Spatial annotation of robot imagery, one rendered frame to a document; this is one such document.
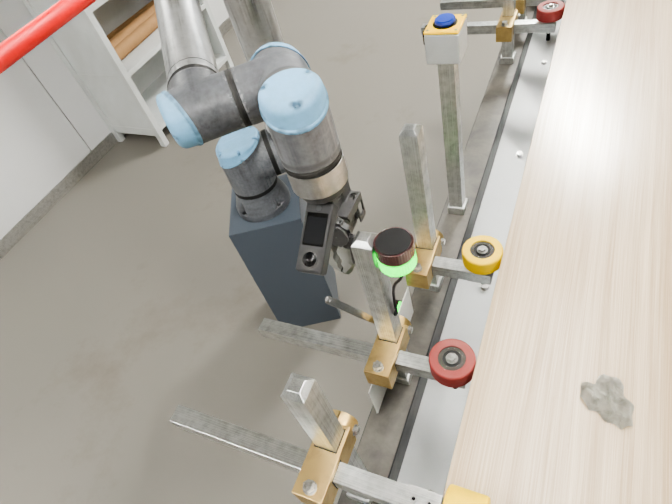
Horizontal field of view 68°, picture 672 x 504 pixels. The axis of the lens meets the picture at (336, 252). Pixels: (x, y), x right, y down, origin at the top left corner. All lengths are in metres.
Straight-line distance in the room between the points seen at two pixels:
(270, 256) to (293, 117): 1.14
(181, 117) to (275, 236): 0.96
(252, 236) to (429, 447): 0.91
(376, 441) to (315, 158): 0.61
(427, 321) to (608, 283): 0.40
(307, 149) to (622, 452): 0.62
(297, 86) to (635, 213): 0.73
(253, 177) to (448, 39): 0.77
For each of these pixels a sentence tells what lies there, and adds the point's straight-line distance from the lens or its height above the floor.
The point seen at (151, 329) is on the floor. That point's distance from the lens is 2.45.
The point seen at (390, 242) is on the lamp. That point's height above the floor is 1.15.
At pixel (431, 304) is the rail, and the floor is 0.70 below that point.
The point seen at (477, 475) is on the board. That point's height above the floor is 0.90.
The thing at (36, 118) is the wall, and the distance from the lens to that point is 3.50.
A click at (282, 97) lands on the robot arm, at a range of 0.68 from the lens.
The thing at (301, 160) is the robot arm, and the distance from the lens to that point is 0.70.
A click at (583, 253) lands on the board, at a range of 1.06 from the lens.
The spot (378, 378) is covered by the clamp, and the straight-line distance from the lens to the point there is 0.96.
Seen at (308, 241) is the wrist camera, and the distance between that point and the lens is 0.78.
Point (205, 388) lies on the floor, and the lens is 2.14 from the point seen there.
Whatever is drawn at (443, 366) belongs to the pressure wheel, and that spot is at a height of 0.90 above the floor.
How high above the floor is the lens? 1.70
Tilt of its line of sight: 47 degrees down
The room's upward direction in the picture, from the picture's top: 20 degrees counter-clockwise
